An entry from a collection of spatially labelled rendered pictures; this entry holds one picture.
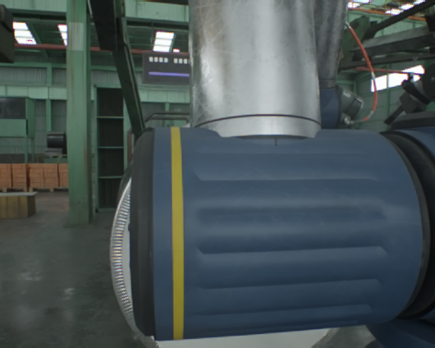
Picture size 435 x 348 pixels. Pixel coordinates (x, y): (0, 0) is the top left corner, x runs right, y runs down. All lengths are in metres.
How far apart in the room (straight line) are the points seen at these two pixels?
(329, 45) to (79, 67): 5.58
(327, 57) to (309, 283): 0.55
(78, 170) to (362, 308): 5.80
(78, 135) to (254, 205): 5.79
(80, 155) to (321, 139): 5.76
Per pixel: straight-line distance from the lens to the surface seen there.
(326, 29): 0.75
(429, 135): 0.40
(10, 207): 7.33
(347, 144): 0.32
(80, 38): 6.28
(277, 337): 1.71
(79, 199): 6.06
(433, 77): 1.18
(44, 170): 11.98
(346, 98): 1.49
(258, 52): 0.32
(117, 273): 1.44
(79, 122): 6.03
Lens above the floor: 1.18
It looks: 3 degrees down
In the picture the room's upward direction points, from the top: straight up
